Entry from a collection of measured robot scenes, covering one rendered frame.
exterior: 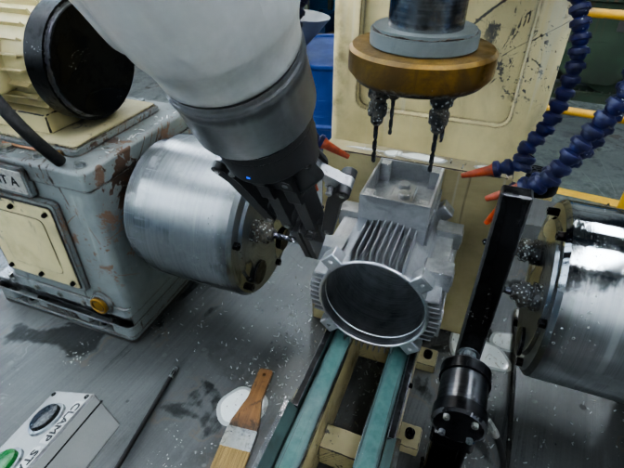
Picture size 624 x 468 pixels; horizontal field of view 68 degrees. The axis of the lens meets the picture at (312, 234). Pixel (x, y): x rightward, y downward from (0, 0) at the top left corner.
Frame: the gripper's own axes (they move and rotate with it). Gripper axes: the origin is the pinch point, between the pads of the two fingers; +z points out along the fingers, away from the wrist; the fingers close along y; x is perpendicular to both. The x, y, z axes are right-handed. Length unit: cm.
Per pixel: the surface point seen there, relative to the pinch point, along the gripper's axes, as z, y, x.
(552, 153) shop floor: 254, -67, -201
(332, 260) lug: 13.0, 0.0, -2.1
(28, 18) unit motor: -6, 49, -20
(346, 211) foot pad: 20.6, 2.3, -13.4
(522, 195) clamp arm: -3.3, -20.0, -7.5
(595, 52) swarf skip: 276, -91, -324
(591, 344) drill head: 13.0, -31.9, 0.3
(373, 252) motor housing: 12.2, -5.2, -4.4
